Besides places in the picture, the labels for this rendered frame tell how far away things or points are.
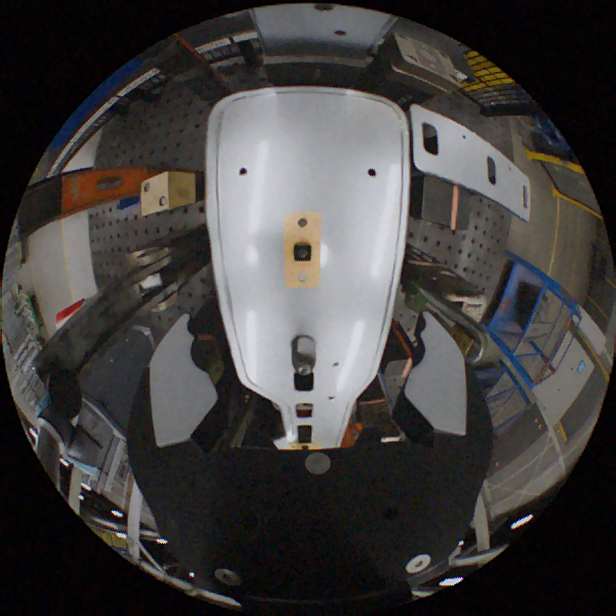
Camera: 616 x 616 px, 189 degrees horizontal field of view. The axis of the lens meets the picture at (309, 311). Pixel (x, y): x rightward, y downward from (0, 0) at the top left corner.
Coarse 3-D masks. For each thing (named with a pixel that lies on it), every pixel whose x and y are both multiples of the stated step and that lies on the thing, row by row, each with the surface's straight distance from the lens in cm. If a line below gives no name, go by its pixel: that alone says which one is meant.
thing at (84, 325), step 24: (120, 288) 18; (168, 288) 21; (96, 312) 16; (120, 312) 19; (144, 312) 19; (72, 336) 16; (96, 336) 18; (120, 336) 18; (48, 360) 16; (72, 360) 17; (96, 360) 17; (48, 384) 13; (72, 384) 13; (72, 408) 14
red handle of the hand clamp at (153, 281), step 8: (160, 272) 21; (144, 280) 21; (152, 280) 21; (160, 280) 21; (144, 288) 21; (152, 288) 21; (160, 288) 21; (72, 304) 25; (80, 304) 24; (64, 312) 26; (72, 312) 25; (56, 320) 27; (64, 320) 26
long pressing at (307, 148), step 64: (256, 128) 24; (320, 128) 23; (384, 128) 25; (256, 192) 22; (320, 192) 22; (384, 192) 24; (256, 256) 23; (384, 256) 25; (256, 320) 27; (320, 320) 26; (384, 320) 29; (256, 384) 35; (320, 384) 34
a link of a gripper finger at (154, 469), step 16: (144, 384) 9; (144, 400) 8; (144, 416) 8; (128, 432) 8; (144, 432) 8; (128, 448) 8; (144, 448) 7; (160, 448) 7; (176, 448) 7; (192, 448) 7; (144, 464) 7; (160, 464) 7; (176, 464) 7; (144, 480) 7; (160, 480) 7; (144, 496) 7; (160, 496) 7; (160, 512) 7; (160, 528) 7
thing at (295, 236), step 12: (288, 216) 22; (300, 216) 22; (312, 216) 22; (288, 228) 22; (300, 228) 22; (312, 228) 22; (288, 240) 22; (300, 240) 22; (312, 240) 22; (288, 252) 22; (312, 252) 22; (288, 264) 23; (300, 264) 23; (312, 264) 23; (288, 276) 23; (312, 276) 23
